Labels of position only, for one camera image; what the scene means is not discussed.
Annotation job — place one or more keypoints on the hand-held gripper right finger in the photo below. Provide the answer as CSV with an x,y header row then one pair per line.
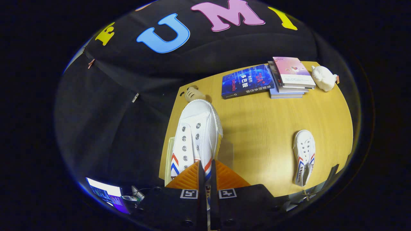
x,y
214,192

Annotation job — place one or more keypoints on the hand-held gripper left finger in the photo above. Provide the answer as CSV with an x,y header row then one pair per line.
x,y
201,192

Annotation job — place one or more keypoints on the cream fabric storage box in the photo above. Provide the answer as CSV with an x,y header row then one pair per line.
x,y
167,160

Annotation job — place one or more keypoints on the white canvas shoe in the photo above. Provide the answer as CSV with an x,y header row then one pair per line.
x,y
303,147
199,128

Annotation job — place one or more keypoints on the clear water bottle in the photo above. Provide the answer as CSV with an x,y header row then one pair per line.
x,y
131,198

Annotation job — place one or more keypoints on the laptop with lit screen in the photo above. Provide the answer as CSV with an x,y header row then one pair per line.
x,y
104,192

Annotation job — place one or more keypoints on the beige plush toy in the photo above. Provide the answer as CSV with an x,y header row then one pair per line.
x,y
194,93

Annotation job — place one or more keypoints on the black backdrop cloth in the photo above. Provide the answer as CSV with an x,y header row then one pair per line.
x,y
112,128

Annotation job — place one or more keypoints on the blue cover book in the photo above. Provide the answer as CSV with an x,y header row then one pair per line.
x,y
247,81

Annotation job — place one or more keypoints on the white clip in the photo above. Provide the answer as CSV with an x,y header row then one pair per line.
x,y
135,97

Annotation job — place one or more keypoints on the lavender cover book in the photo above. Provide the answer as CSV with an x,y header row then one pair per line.
x,y
285,95

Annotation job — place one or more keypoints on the pink cover book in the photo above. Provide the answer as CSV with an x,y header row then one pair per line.
x,y
293,72

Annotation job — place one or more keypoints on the white pig figurine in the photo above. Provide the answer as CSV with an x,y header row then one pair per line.
x,y
322,78

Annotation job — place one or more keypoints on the orange clip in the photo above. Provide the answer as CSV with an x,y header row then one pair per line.
x,y
91,63

